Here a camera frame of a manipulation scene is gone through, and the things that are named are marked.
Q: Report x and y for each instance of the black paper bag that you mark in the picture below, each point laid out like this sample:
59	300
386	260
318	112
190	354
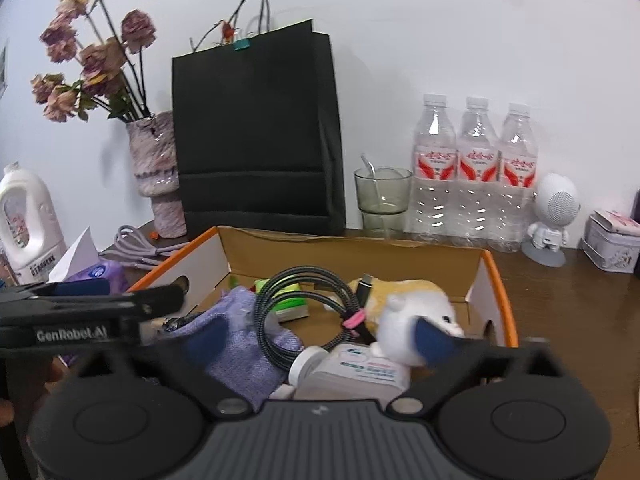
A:
258	131

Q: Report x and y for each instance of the white robot figurine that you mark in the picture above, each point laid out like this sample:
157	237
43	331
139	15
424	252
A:
556	206

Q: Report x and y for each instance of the clear cotton swab container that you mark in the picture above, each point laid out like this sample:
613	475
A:
347	372

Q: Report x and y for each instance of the middle water bottle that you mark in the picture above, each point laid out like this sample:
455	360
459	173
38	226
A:
478	161

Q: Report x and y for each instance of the purple flower vase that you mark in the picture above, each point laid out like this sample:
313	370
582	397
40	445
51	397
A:
153	151

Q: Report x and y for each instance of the purple tissue pack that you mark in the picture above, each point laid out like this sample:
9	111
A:
82	262

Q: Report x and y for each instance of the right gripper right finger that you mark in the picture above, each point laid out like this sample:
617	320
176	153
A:
502	413

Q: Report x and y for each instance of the white detergent jug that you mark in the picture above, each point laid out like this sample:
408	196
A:
30	233

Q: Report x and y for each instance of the person left hand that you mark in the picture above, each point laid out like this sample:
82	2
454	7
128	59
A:
27	378

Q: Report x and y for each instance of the right water bottle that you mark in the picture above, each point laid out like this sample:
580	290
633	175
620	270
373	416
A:
517	175

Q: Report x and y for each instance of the purple knitted cloth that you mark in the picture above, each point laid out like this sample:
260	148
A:
240	344

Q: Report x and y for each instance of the left water bottle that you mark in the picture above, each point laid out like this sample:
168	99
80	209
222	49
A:
434	168

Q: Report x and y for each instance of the red cardboard box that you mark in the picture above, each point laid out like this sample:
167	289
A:
221	256

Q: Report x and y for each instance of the white yellow plush toy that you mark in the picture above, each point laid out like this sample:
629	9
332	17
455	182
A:
394	308

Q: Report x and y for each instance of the water bottle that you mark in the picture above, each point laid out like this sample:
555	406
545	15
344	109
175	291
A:
434	168
517	175
478	161

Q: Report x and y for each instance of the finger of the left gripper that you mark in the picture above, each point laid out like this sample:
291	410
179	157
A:
146	303
98	287

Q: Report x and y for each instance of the green tissue packet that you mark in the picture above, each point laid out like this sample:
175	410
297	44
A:
287	310

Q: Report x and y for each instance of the grey glass cup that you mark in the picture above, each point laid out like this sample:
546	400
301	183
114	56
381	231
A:
383	198

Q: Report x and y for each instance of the white square charger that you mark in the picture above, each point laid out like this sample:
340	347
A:
283	392

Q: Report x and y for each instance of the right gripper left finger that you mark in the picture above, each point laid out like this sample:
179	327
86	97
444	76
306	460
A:
155	412

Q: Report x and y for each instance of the dried pink flowers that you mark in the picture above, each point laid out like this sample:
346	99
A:
110	58

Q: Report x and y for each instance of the small tin box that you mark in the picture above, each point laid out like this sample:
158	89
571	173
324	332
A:
611	241

